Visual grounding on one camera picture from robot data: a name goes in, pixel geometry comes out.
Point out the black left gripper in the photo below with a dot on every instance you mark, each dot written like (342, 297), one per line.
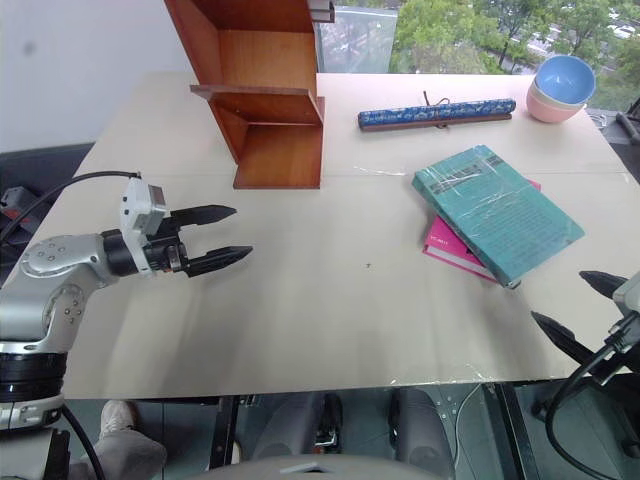
(167, 245)

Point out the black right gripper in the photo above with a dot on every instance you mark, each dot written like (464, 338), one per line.
(620, 350)

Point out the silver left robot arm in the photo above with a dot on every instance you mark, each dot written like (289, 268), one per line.
(59, 260)

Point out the teal hardcover book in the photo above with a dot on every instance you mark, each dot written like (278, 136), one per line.
(500, 215)

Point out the pink hardcover book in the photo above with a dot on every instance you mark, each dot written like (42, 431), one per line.
(445, 245)

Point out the brown wooden bookshelf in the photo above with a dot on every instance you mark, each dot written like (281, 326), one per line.
(270, 65)

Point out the black rod object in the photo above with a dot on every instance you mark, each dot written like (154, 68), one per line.
(627, 125)

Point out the pink bowl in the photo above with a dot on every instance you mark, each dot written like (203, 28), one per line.
(550, 113)

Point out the dark red-black device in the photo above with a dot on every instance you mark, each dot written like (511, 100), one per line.
(12, 205)

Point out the white shoe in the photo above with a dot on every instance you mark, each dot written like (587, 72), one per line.
(116, 417)

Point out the cream white bowl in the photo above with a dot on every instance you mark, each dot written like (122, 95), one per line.
(537, 95)

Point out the light blue bowl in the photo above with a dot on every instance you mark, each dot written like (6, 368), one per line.
(565, 80)

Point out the grey trouser leg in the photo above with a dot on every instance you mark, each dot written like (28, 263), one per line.
(125, 452)

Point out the blue patterned rolled scroll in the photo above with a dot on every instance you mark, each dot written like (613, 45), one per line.
(435, 113)

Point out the grey robot torso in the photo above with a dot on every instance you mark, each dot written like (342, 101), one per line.
(310, 469)

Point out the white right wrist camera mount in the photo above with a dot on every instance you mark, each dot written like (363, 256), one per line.
(629, 294)

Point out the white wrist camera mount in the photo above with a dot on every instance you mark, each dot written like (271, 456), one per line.
(137, 215)
(629, 294)

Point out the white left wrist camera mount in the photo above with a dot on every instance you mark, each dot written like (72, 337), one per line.
(137, 215)

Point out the aluminium window frame profile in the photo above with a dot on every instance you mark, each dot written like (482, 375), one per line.
(322, 10)

